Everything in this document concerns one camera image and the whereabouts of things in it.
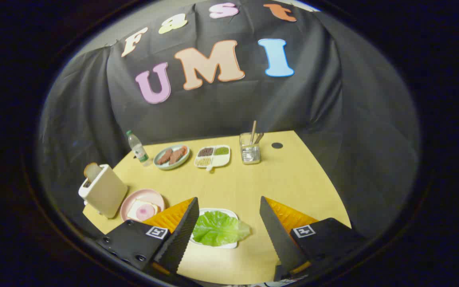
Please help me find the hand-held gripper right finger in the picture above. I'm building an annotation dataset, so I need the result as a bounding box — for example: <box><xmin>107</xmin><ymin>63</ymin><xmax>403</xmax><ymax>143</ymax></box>
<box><xmin>259</xmin><ymin>196</ymin><xmax>367</xmax><ymax>282</ymax></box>

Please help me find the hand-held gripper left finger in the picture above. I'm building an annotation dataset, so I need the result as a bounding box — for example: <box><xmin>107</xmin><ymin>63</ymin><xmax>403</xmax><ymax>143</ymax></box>
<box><xmin>96</xmin><ymin>197</ymin><xmax>200</xmax><ymax>279</ymax></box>

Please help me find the green lettuce leaf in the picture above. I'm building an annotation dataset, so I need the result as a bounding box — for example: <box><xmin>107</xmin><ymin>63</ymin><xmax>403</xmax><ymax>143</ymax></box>
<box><xmin>192</xmin><ymin>211</ymin><xmax>251</xmax><ymax>247</ymax></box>

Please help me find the white bread slice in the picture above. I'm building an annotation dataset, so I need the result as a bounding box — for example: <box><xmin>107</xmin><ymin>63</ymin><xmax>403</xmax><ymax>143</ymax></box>
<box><xmin>84</xmin><ymin>162</ymin><xmax>102</xmax><ymax>183</ymax></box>

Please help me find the pink ham slice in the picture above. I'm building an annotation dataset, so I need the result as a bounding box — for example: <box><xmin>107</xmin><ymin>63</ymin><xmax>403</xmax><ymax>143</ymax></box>
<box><xmin>135</xmin><ymin>205</ymin><xmax>154</xmax><ymax>220</ymax></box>

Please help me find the white plate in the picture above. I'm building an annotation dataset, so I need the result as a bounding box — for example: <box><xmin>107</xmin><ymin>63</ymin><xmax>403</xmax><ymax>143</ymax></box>
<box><xmin>190</xmin><ymin>208</ymin><xmax>239</xmax><ymax>249</ymax></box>

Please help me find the pink plate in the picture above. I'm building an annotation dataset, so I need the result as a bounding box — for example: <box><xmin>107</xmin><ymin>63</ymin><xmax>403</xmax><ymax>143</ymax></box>
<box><xmin>120</xmin><ymin>189</ymin><xmax>165</xmax><ymax>222</ymax></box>

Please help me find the bread slice under ham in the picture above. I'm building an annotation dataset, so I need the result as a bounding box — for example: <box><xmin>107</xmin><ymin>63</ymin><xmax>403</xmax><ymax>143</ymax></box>
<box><xmin>127</xmin><ymin>199</ymin><xmax>159</xmax><ymax>222</ymax></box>

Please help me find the pale green plate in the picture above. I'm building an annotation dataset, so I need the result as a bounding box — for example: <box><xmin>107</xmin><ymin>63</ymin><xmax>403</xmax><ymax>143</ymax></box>
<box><xmin>153</xmin><ymin>144</ymin><xmax>190</xmax><ymax>171</ymax></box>

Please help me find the white divided dish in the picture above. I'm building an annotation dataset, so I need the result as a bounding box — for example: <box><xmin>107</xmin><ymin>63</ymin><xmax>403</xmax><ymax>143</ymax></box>
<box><xmin>194</xmin><ymin>145</ymin><xmax>231</xmax><ymax>171</ymax></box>

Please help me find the clear glass utensil holder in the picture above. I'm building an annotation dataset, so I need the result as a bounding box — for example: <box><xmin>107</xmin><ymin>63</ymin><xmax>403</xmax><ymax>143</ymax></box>
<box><xmin>239</xmin><ymin>132</ymin><xmax>261</xmax><ymax>165</ymax></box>

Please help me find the cream toaster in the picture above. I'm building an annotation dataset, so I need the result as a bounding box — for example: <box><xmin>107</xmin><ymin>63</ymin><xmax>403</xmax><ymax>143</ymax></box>
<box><xmin>78</xmin><ymin>164</ymin><xmax>128</xmax><ymax>219</ymax></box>

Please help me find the clear plastic water bottle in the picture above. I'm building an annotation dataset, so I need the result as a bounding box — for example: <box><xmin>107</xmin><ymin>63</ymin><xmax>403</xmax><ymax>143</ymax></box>
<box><xmin>126</xmin><ymin>130</ymin><xmax>152</xmax><ymax>167</ymax></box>

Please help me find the black backdrop cloth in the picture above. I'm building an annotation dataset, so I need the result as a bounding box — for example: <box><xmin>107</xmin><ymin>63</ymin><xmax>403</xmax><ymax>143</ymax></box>
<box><xmin>38</xmin><ymin>0</ymin><xmax>420</xmax><ymax>240</ymax></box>

